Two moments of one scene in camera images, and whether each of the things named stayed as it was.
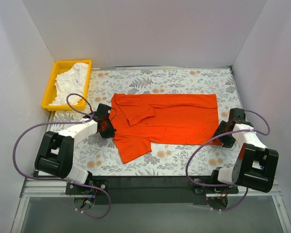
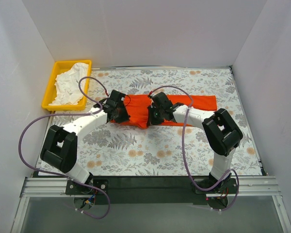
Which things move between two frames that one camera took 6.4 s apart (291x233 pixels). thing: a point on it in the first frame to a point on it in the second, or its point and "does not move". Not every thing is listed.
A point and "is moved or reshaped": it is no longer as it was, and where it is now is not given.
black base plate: (149, 190) does not move
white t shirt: (73, 81) does not move
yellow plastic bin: (50, 94) does not move
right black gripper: (223, 135) to (153, 116)
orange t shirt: (140, 120) is moved or reshaped
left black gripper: (109, 129) to (121, 113)
